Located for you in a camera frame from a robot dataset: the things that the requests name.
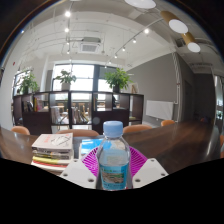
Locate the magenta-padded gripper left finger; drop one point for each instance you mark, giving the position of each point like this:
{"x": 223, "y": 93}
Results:
{"x": 78, "y": 173}

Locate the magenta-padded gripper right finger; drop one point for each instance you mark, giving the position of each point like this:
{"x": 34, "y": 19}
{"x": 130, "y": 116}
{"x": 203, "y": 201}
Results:
{"x": 150, "y": 172}

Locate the clear water bottle blue cap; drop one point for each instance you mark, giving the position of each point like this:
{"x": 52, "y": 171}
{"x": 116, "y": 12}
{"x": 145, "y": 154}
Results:
{"x": 113, "y": 160}

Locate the yellow spine book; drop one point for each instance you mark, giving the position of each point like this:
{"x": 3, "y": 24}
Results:
{"x": 51, "y": 160}

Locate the blue notepad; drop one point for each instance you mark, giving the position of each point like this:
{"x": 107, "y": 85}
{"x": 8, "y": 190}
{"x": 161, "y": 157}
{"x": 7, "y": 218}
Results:
{"x": 90, "y": 145}

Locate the dark spine book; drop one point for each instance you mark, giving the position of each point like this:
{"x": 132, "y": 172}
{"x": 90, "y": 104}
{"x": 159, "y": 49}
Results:
{"x": 53, "y": 154}

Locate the white cover book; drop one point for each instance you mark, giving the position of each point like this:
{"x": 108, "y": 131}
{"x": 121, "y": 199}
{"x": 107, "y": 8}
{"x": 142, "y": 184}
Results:
{"x": 53, "y": 141}

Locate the orange chairs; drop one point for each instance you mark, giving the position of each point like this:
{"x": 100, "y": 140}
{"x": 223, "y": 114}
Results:
{"x": 78, "y": 132}

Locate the dark low shelf unit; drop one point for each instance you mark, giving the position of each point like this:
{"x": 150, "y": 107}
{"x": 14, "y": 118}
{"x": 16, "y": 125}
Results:
{"x": 36, "y": 121}

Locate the small potted plant white pot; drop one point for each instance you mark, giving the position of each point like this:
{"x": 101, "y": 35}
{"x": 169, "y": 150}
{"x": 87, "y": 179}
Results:
{"x": 66, "y": 78}

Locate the large green potted plant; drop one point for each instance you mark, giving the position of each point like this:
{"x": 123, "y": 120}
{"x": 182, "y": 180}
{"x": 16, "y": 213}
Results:
{"x": 117, "y": 79}

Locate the bushy green potted plant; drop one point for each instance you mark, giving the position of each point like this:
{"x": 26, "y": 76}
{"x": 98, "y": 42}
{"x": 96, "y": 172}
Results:
{"x": 28, "y": 83}

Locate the ceiling air conditioner unit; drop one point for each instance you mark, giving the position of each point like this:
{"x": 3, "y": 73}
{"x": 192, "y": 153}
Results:
{"x": 90, "y": 46}

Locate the ceiling lights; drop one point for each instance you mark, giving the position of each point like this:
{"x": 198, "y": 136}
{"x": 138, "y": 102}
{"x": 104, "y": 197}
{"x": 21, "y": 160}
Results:
{"x": 178, "y": 26}

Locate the white wall panel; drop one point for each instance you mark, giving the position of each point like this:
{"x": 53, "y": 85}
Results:
{"x": 160, "y": 110}

